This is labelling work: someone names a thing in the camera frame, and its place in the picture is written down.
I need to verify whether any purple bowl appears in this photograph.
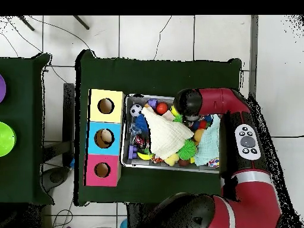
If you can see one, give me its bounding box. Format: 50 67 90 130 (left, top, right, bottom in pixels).
0 74 7 104

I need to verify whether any black stand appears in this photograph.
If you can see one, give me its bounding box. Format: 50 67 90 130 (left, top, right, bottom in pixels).
62 82 76 167

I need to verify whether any blue spiky rubber ball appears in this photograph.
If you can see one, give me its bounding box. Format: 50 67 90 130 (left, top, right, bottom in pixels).
134 113 149 134

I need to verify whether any dark green table cloth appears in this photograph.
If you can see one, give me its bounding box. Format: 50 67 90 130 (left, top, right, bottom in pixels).
74 49 243 207
0 52 55 207

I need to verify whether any wooden box with three holes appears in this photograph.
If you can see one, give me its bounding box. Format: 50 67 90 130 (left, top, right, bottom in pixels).
83 88 126 188

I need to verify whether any black power cable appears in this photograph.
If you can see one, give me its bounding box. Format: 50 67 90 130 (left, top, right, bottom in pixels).
271 134 304 139

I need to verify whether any purple plastic block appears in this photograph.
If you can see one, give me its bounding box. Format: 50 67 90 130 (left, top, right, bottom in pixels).
147 98 159 110

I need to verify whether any green bowl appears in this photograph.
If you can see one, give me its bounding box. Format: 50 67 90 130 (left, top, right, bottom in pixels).
0 121 17 158

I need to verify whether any black tripod leg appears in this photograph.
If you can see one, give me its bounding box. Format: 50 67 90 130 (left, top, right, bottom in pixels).
17 15 36 32
72 15 90 31

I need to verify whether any green spiky rubber ball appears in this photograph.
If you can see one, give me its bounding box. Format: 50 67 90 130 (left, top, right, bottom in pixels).
176 138 198 161

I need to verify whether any shallow mesh bin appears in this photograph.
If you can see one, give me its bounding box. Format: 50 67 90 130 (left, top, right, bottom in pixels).
120 93 221 174

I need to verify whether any mint muslin cloth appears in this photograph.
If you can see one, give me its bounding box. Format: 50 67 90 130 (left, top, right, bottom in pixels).
194 113 221 167

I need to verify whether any red ball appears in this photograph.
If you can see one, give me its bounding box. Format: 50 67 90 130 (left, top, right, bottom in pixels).
156 102 169 115

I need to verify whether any cream muslin cloth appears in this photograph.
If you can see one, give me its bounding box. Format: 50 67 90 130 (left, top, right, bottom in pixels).
141 106 195 160

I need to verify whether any black and white soccer ball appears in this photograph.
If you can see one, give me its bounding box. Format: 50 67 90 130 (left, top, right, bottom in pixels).
129 104 143 118

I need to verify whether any multicoloured patterned cloth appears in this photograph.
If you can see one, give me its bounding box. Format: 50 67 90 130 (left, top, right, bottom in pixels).
207 157 221 168

